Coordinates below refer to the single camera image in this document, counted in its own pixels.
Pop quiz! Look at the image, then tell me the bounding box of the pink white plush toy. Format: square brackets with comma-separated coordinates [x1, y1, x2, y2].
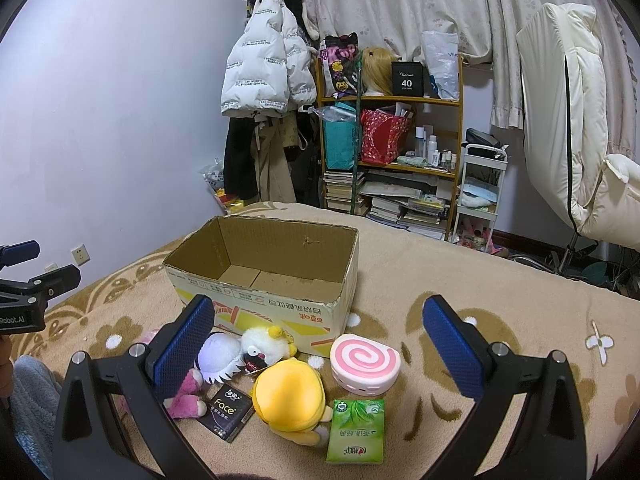
[134, 327, 208, 421]

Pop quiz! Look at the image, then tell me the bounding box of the yellow plush toy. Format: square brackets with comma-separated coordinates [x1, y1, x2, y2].
[250, 358, 333, 448]

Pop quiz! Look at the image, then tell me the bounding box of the green tissue pack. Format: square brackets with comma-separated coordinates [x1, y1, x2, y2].
[326, 399, 385, 465]

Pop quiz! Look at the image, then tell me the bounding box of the pink swirl roll pillow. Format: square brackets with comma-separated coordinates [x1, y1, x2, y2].
[330, 334, 401, 396]

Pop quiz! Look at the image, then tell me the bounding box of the purple white plush toy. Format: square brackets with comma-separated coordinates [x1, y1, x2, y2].
[195, 332, 244, 385]

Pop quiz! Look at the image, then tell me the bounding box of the black Face tissue pack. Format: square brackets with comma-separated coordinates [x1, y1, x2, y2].
[198, 385, 254, 443]

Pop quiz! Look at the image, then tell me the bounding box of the open cardboard box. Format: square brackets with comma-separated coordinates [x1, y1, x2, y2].
[164, 216, 359, 356]

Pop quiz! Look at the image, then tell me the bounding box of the black hanging coat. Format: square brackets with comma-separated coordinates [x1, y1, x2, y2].
[224, 117, 258, 200]

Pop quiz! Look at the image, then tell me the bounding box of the white utility cart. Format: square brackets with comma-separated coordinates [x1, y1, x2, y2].
[450, 143, 508, 256]

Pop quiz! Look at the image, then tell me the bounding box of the stack of books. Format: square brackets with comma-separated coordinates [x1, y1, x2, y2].
[322, 171, 370, 216]

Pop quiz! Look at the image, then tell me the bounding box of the beige hanging coat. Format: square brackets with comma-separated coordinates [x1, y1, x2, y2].
[252, 114, 308, 203]

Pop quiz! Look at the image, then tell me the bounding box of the white puffer jacket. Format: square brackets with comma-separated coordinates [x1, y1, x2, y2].
[220, 0, 317, 118]

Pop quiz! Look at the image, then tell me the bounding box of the teal gift bag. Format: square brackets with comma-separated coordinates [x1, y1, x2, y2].
[321, 103, 357, 170]

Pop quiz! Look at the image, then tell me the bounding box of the red gift bag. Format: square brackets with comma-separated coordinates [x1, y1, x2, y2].
[360, 110, 412, 166]

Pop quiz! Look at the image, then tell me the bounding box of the wooden bookshelf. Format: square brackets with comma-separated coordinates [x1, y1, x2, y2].
[314, 47, 463, 238]

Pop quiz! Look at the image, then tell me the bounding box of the cream office chair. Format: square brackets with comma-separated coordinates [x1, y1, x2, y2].
[516, 3, 639, 249]

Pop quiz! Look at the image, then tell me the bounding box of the black box marked 40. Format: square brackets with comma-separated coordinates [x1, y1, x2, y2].
[392, 61, 424, 98]

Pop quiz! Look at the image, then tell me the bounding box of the blonde wig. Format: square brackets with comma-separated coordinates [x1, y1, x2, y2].
[361, 47, 398, 96]

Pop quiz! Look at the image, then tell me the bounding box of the white plastic bag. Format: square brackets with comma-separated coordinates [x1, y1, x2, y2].
[421, 30, 459, 101]

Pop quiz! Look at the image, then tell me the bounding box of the floral beige curtain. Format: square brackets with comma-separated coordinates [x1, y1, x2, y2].
[308, 0, 639, 156]

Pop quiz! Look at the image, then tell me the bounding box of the white wall socket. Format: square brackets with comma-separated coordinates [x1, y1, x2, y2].
[70, 244, 90, 266]

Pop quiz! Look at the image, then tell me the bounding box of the white fluffy plush keychain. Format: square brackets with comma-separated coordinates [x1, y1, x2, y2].
[240, 325, 297, 375]

